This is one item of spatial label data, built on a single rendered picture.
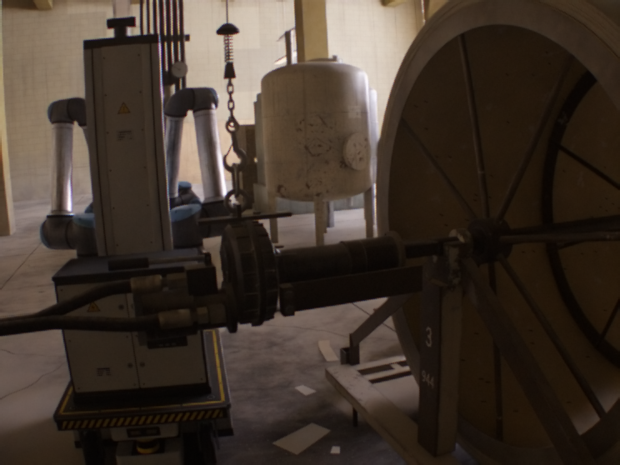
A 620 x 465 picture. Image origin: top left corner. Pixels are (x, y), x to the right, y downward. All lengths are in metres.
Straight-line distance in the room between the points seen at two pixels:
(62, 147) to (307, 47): 8.28
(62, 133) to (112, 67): 0.48
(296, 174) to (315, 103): 0.82
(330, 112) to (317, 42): 4.71
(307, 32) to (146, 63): 8.38
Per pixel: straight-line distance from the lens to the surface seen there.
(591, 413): 2.42
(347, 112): 6.22
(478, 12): 1.84
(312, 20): 10.78
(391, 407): 2.29
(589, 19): 1.49
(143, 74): 2.45
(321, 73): 6.14
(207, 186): 2.66
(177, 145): 2.75
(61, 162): 2.75
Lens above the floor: 1.27
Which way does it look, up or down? 10 degrees down
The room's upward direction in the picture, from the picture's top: 3 degrees counter-clockwise
